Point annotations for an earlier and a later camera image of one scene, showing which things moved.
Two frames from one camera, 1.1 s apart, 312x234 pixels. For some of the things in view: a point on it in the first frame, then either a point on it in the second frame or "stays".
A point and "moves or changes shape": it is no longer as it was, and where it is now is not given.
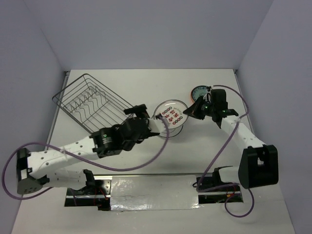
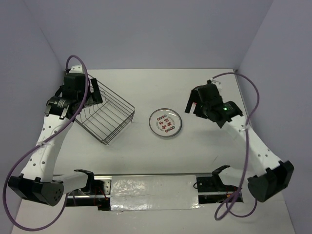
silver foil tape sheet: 151,192 stays
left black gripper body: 147,133 to 82,97
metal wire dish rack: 92,105 stays
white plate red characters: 171,111 moves or changes shape
